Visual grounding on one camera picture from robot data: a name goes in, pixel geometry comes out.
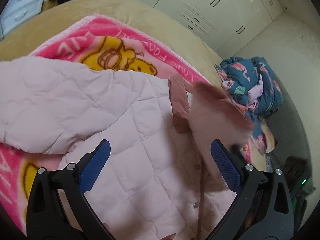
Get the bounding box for tan bed cover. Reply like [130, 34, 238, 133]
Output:
[1, 0, 222, 84]

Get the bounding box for grey upholstered headboard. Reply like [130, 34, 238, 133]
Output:
[265, 80, 313, 176]

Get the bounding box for white wardrobe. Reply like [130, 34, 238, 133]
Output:
[139, 0, 283, 58]

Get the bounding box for pink quilted jacket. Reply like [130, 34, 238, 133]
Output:
[0, 56, 254, 240]

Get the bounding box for blue flamingo quilt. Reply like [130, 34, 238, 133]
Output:
[215, 57, 283, 154]

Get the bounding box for white drawer chest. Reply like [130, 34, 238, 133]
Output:
[1, 0, 43, 39]

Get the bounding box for pink cartoon fleece blanket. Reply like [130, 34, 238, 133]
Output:
[0, 14, 253, 235]

